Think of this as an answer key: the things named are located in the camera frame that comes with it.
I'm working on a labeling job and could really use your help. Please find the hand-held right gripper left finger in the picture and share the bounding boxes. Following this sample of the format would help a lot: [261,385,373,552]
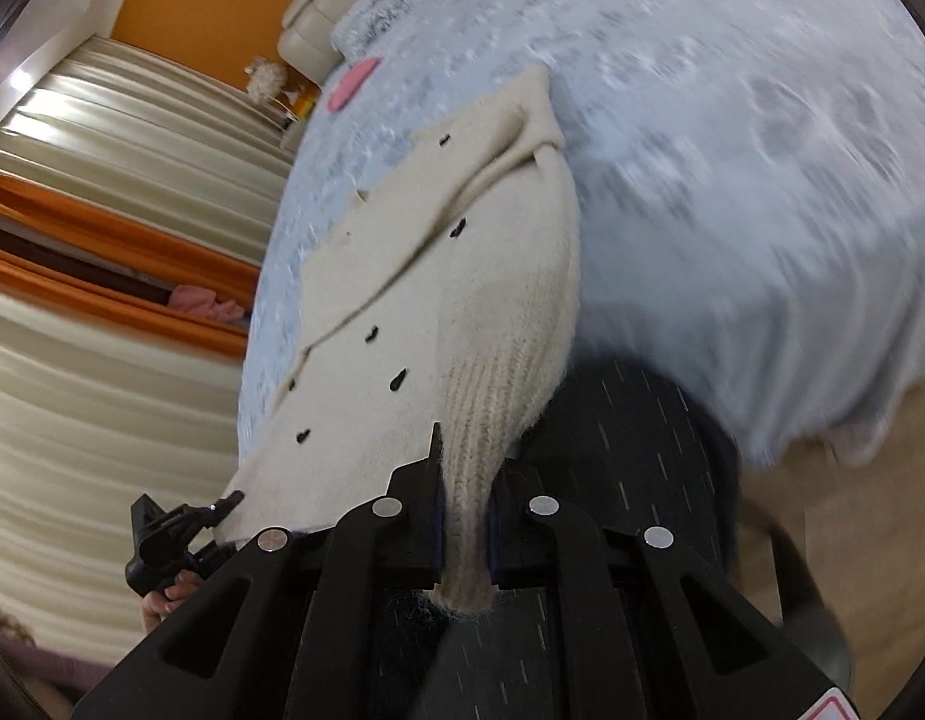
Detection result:
[70,422,444,720]

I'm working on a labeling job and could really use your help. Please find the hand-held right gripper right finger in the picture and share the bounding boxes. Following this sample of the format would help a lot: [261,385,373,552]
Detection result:
[488,465,861,720]

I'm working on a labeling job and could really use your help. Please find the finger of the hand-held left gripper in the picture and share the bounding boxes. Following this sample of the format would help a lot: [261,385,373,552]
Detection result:
[126,490,246,595]

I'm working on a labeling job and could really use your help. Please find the beige towel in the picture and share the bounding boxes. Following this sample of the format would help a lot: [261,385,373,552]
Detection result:
[220,64,582,612]

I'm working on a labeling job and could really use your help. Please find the person's left forearm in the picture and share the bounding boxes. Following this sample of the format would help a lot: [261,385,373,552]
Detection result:
[0,634,112,720]

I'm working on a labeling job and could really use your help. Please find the person's left hand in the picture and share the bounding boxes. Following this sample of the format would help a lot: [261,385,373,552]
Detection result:
[141,568,205,628]

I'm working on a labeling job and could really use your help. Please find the cream curtain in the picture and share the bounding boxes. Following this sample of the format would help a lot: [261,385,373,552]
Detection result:
[0,36,300,205]
[0,285,249,665]

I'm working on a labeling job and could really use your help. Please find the person's dark dashed pants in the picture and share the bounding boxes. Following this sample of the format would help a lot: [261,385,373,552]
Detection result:
[372,358,743,720]

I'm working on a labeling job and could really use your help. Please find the pink crumpled cloth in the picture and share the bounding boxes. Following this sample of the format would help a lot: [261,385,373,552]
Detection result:
[168,283,250,324]

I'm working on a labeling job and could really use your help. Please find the orange curtain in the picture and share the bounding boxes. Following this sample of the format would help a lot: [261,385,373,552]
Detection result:
[0,242,251,358]
[0,169,266,293]

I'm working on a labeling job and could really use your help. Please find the white nightstand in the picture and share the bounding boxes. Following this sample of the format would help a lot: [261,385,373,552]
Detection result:
[280,87,319,152]

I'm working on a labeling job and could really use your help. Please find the grey butterfly print blanket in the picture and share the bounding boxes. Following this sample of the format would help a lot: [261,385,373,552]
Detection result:
[237,0,925,470]

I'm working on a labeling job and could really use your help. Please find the pink flat cloth item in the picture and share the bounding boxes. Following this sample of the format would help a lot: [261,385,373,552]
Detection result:
[327,58,379,110]

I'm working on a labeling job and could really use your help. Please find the white dried flower bunch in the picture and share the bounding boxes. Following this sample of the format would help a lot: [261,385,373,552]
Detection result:
[244,56,291,103]

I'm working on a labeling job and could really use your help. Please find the cream padded headboard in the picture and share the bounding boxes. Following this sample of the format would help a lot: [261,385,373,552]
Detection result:
[277,0,405,80]

